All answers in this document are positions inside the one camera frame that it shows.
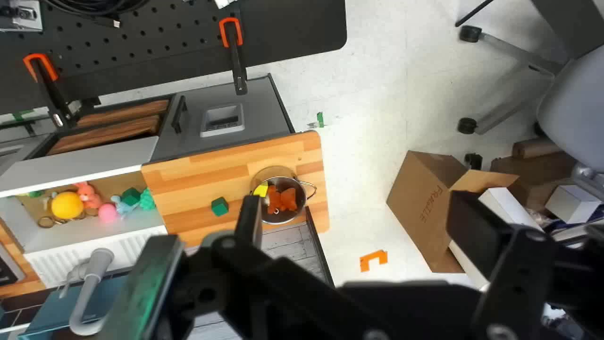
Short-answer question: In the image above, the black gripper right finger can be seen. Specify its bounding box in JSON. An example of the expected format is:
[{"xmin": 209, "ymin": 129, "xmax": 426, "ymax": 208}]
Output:
[{"xmin": 448, "ymin": 193, "xmax": 512, "ymax": 278}]

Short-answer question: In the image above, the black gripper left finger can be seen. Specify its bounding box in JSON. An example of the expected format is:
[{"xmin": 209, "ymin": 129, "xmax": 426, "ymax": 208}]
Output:
[{"xmin": 237, "ymin": 195, "xmax": 263, "ymax": 246}]

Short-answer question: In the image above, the silver metal pot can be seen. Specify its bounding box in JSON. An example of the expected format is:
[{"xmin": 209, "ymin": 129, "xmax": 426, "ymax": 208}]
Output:
[{"xmin": 250, "ymin": 165, "xmax": 318, "ymax": 225}]

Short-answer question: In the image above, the yellow block in pot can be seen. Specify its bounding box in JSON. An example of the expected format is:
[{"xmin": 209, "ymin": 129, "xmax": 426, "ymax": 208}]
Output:
[{"xmin": 254, "ymin": 184, "xmax": 269, "ymax": 199}]

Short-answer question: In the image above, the orange toy in pot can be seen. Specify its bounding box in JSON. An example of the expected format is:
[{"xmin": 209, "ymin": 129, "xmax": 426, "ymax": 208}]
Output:
[{"xmin": 267, "ymin": 182, "xmax": 299, "ymax": 214}]

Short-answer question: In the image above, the green cube block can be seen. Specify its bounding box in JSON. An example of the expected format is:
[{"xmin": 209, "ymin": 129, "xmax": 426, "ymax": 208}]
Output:
[{"xmin": 212, "ymin": 197, "xmax": 229, "ymax": 218}]

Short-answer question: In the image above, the brown cardboard box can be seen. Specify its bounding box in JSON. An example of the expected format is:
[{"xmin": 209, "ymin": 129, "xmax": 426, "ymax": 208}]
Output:
[{"xmin": 388, "ymin": 151, "xmax": 518, "ymax": 272}]

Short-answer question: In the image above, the wooden butcher block counter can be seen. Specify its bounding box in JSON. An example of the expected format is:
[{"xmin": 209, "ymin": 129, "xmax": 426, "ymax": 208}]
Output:
[{"xmin": 142, "ymin": 133, "xmax": 331, "ymax": 246}]

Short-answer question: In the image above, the orange tape floor marker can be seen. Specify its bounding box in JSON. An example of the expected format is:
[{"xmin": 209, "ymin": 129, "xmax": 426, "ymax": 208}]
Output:
[{"xmin": 360, "ymin": 250, "xmax": 390, "ymax": 272}]

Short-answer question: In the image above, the grey toy kitchen cabinet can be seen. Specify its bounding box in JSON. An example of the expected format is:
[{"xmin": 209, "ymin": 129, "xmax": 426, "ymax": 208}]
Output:
[{"xmin": 152, "ymin": 76, "xmax": 295, "ymax": 163}]

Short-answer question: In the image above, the pink toy ball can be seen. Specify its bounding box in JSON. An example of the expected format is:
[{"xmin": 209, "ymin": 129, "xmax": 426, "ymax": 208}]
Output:
[{"xmin": 99, "ymin": 204, "xmax": 120, "ymax": 225}]

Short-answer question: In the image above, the grey office chair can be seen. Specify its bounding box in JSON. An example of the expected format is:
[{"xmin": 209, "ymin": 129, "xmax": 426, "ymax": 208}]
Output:
[{"xmin": 456, "ymin": 0, "xmax": 604, "ymax": 172}]

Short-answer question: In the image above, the yellow toy ball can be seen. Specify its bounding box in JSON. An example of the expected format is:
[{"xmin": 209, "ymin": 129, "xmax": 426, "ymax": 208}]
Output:
[{"xmin": 52, "ymin": 191, "xmax": 86, "ymax": 219}]

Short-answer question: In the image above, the silver toy faucet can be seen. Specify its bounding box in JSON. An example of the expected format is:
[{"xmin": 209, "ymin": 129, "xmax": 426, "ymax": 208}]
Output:
[{"xmin": 59, "ymin": 248, "xmax": 116, "ymax": 337}]

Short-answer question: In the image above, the white toy sink basin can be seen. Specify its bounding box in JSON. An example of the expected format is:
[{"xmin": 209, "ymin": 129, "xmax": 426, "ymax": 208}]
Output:
[{"xmin": 0, "ymin": 136, "xmax": 167, "ymax": 287}]

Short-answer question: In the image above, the black pegboard table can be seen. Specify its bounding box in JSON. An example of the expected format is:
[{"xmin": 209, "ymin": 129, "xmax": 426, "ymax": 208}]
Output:
[{"xmin": 0, "ymin": 0, "xmax": 348, "ymax": 114}]

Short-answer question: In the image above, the orange handled clamp right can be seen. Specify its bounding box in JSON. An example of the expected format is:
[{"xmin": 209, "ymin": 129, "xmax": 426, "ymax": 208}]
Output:
[{"xmin": 220, "ymin": 17, "xmax": 248, "ymax": 95}]

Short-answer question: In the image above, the orange handled clamp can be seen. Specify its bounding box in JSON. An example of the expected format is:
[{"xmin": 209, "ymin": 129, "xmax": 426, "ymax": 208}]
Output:
[
  {"xmin": 220, "ymin": 17, "xmax": 248, "ymax": 95},
  {"xmin": 24, "ymin": 53, "xmax": 75, "ymax": 129}
]

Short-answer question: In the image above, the orange handled clamp left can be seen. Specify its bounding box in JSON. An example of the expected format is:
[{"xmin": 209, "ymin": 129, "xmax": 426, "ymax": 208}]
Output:
[{"xmin": 24, "ymin": 53, "xmax": 75, "ymax": 129}]

